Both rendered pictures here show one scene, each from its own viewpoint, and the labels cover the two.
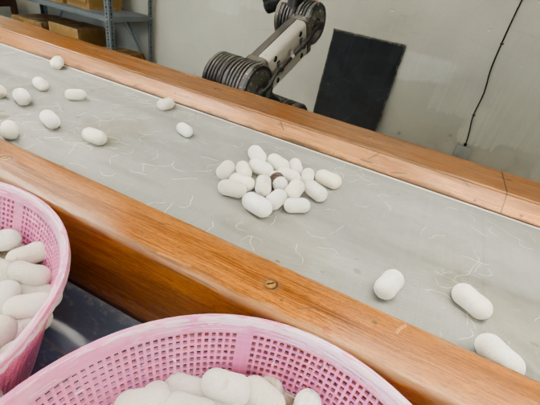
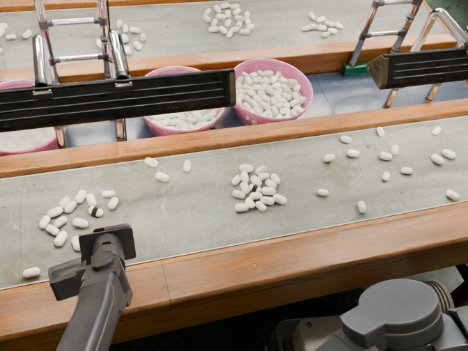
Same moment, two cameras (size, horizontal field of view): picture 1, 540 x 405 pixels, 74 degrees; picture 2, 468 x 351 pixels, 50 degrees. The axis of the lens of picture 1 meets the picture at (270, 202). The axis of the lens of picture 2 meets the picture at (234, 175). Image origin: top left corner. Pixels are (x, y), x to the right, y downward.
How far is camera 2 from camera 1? 1.37 m
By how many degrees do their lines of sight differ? 87
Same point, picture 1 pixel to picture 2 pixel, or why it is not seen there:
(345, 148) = (258, 244)
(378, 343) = (180, 138)
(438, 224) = (185, 221)
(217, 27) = not seen: outside the picture
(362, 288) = (193, 165)
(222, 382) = (203, 122)
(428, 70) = not seen: outside the picture
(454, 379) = (161, 141)
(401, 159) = (225, 253)
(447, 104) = not seen: outside the picture
